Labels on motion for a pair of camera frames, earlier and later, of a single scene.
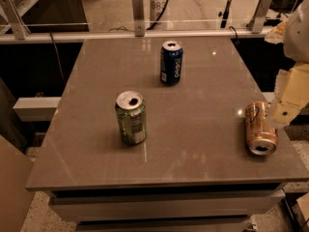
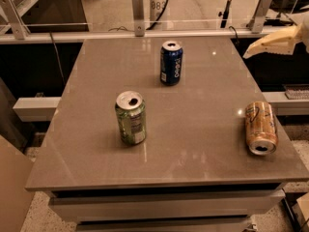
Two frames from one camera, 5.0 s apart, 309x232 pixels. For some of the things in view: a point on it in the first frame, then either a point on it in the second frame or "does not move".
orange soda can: x=262 y=137 does not move
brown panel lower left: x=16 y=174 does not move
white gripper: x=297 y=38 -> x=279 y=42
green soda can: x=130 y=109 does not move
